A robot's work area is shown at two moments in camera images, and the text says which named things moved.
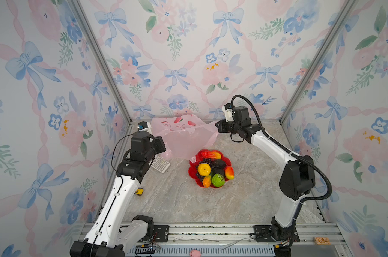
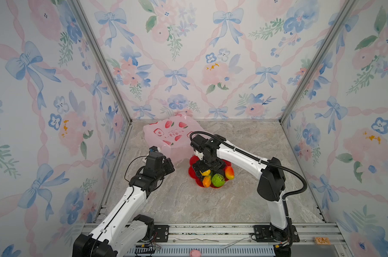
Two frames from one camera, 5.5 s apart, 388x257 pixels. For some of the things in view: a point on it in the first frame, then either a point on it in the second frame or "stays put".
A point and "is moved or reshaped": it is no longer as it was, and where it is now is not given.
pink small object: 195,253 stays put
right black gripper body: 229,127 to 204,165
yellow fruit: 203,169 stays put
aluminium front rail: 239,240 stays put
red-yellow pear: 229,173 stays put
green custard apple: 218,180 stays put
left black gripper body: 155,148 to 166,168
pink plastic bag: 185,135 is moved or reshaped
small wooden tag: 322,241 stays put
